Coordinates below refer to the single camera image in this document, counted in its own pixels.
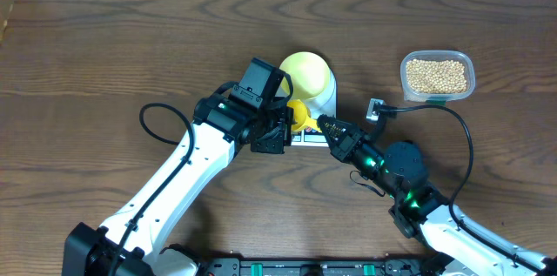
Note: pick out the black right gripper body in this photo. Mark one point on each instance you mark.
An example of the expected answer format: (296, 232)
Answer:
(351, 147)

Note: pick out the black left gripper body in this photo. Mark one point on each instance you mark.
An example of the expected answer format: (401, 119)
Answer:
(273, 132)

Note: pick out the yellow measuring scoop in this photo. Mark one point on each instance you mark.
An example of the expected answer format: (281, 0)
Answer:
(302, 117)

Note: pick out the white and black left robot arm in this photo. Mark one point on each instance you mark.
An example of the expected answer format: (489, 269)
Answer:
(132, 240)

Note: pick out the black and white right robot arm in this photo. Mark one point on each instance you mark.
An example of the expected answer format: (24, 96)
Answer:
(420, 211)

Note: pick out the white digital kitchen scale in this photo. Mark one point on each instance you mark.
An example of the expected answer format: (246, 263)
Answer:
(324, 104)

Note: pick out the yellow bowl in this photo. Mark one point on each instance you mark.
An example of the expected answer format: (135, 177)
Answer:
(309, 73)

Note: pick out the clear plastic container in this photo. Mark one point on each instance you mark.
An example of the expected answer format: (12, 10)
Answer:
(437, 55)

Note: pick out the soybeans in container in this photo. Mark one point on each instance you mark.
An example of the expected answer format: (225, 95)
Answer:
(436, 77)

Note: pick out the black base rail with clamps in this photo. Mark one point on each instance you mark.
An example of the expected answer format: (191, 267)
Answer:
(230, 266)

